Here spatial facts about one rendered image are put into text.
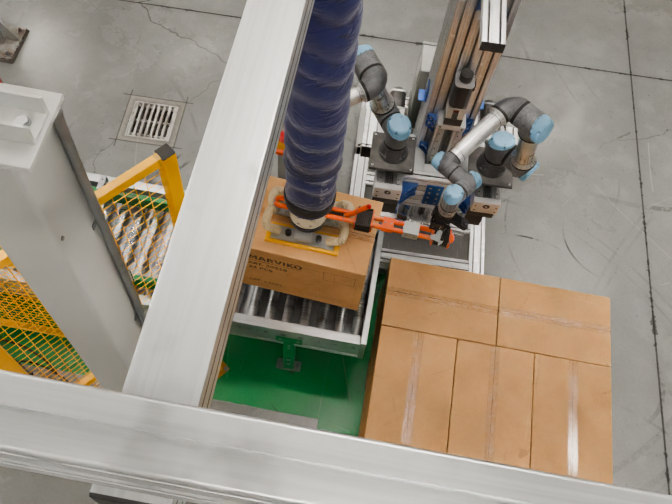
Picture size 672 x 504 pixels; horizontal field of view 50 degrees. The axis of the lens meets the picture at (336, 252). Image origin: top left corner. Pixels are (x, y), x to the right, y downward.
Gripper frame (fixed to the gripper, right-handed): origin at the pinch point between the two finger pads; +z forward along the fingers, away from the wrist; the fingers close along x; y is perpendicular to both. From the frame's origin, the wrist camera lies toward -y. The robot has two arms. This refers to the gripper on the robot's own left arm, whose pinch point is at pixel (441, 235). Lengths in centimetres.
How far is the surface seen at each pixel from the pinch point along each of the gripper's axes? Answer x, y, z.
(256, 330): 37, 76, 70
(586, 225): -104, -108, 122
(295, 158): 11, 65, -50
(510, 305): -7, -50, 67
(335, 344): 35, 36, 69
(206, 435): 149, 45, -200
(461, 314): 4, -25, 67
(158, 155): 47, 101, -88
